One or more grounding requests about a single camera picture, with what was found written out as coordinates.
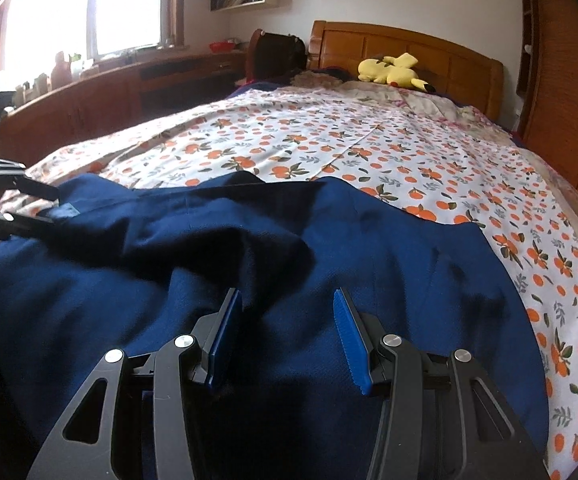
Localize wooden headboard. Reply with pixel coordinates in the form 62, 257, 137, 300
306, 20, 505, 121

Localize beige bottle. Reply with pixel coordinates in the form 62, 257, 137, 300
51, 51, 72, 89

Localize yellow plush toy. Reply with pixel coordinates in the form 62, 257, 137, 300
358, 52, 437, 93

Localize beige patterned pillow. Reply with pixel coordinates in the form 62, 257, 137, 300
289, 67, 470, 121

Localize window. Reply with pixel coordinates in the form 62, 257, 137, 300
0, 0, 185, 76

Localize wooden window cabinet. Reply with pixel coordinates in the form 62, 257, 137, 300
0, 47, 252, 168

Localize orange floral bed sheet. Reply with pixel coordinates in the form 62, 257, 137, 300
0, 85, 578, 476

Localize wooden wardrobe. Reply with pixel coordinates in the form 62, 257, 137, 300
516, 0, 578, 221

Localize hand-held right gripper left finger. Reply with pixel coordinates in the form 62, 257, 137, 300
26, 287, 244, 480

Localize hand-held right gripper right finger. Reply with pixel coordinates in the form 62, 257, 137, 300
333, 287, 550, 480

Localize navy blue coat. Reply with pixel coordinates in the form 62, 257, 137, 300
0, 172, 552, 480

